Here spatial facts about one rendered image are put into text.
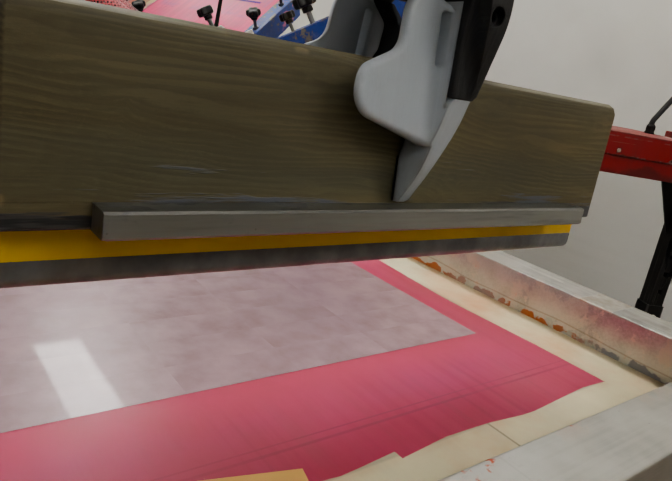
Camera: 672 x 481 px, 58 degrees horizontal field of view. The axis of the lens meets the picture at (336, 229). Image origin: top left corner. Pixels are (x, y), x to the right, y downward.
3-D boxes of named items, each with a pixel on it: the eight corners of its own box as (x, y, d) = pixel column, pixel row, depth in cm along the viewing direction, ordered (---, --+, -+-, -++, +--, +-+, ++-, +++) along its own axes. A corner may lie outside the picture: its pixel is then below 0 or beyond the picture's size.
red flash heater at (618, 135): (630, 165, 182) (642, 125, 179) (750, 203, 138) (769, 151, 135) (436, 132, 171) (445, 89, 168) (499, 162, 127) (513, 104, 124)
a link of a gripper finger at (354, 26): (243, 154, 31) (286, -35, 28) (333, 160, 35) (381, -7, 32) (273, 178, 29) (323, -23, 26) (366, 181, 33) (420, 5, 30)
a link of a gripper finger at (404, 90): (317, 199, 27) (336, -23, 25) (413, 200, 30) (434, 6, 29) (364, 210, 24) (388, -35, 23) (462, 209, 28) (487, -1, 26)
